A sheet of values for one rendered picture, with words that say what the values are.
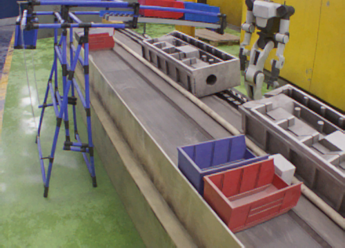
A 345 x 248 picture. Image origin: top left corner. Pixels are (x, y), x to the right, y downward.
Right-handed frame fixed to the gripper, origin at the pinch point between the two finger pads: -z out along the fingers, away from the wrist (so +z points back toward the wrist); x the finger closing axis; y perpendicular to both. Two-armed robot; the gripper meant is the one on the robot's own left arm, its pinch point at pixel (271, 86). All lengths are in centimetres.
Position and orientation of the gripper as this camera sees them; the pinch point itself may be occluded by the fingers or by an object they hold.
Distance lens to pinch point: 317.7
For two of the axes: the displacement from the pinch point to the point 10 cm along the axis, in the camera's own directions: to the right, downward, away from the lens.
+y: 5.7, 3.9, -7.3
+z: 2.1, -9.2, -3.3
